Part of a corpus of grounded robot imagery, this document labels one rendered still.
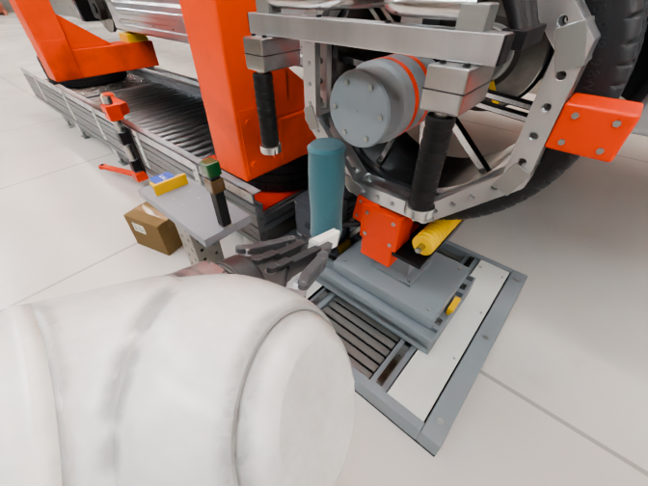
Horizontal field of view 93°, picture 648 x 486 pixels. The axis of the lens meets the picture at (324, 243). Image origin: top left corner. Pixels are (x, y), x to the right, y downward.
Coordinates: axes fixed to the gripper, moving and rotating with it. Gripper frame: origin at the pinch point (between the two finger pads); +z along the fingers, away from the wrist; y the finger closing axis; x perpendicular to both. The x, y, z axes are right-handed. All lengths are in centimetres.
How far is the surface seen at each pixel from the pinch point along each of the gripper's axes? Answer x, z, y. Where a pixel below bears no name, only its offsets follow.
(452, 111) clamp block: -22.7, 1.4, -12.9
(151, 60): -16, 104, 237
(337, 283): 42, 48, 19
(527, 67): -36, 76, -11
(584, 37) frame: -34.0, 20.1, -21.7
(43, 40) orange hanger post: -17, 42, 242
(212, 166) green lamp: 0.8, 11.8, 44.3
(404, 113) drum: -20.8, 15.6, -1.7
